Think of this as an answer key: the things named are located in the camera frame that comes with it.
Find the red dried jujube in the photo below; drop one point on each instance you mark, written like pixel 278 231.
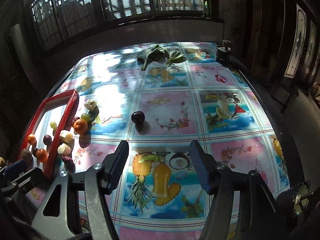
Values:
pixel 74 120

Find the dark purple plum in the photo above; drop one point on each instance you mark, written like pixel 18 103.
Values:
pixel 138 117

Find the dark grape in tray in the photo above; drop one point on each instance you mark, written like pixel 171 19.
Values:
pixel 47 140

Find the green leafy vegetable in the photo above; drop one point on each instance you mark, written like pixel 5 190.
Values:
pixel 158 54

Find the yellow green grape in tray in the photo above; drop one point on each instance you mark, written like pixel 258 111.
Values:
pixel 53 125

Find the walnut shaped pastry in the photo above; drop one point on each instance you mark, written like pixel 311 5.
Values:
pixel 90 105

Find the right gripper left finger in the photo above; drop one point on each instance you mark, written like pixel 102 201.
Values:
pixel 113 167

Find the small dark box on table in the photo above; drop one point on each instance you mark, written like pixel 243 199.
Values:
pixel 224 51

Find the brown kiwi fruit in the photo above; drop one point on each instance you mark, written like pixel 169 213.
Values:
pixel 27 156

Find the fruit patterned tablecloth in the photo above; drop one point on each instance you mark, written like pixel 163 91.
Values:
pixel 159 195

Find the large orange mandarin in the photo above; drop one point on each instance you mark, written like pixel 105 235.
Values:
pixel 42 155

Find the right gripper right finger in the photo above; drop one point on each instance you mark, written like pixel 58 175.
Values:
pixel 205 167

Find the red rimmed white tray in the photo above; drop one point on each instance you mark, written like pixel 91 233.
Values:
pixel 61 109

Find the small orange in tray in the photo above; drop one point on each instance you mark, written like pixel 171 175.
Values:
pixel 31 139

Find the barred window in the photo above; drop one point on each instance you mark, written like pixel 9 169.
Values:
pixel 56 21

